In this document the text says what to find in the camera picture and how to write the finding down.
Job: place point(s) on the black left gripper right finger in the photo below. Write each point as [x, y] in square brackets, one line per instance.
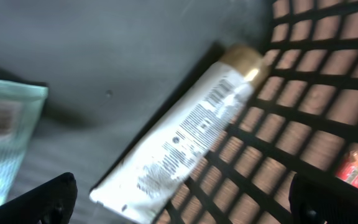
[313, 202]

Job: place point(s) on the teal snack bar wrapper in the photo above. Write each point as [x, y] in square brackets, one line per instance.
[20, 109]

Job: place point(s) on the white tube with gold cap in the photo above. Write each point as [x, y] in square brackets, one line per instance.
[149, 175]

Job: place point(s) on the red snack packet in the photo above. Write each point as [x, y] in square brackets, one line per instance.
[348, 170]

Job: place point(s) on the grey plastic mesh basket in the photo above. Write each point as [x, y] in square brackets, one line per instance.
[113, 67]

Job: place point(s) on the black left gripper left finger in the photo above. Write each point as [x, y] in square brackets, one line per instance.
[52, 202]

